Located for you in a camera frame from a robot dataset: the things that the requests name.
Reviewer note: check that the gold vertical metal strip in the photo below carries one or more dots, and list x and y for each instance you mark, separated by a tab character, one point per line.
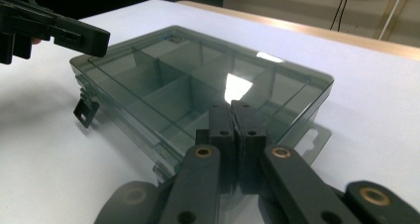
393	12

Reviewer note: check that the white table cover sheet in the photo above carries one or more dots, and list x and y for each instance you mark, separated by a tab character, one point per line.
363	101

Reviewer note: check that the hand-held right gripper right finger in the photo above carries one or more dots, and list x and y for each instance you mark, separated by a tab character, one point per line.
249	144

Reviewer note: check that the smoky clear plastic compartment box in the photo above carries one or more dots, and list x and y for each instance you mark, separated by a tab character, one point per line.
158	78

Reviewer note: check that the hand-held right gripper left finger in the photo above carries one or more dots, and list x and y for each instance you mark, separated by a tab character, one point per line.
226	144

